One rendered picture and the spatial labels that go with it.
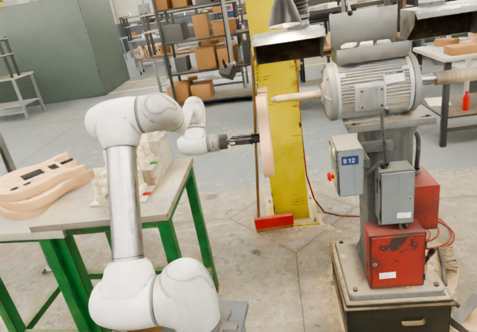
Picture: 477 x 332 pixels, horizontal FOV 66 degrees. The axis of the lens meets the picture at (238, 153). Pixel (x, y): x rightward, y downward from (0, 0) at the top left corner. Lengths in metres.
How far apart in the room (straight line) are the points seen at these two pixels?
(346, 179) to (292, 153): 1.30
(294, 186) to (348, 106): 1.35
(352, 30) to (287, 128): 1.10
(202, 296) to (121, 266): 0.27
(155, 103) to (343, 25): 0.91
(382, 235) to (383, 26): 0.92
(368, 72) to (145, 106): 0.91
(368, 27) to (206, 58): 4.96
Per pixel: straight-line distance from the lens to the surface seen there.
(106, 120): 1.31
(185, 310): 1.20
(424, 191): 1.89
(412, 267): 1.97
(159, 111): 1.24
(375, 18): 1.77
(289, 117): 2.64
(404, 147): 1.77
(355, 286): 2.05
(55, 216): 1.86
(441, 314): 2.18
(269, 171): 1.69
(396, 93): 1.65
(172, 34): 6.56
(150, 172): 1.78
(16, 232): 1.93
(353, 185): 1.50
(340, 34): 1.75
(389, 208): 1.77
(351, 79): 1.61
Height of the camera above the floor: 1.69
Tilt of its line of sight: 23 degrees down
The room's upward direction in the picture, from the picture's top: 9 degrees counter-clockwise
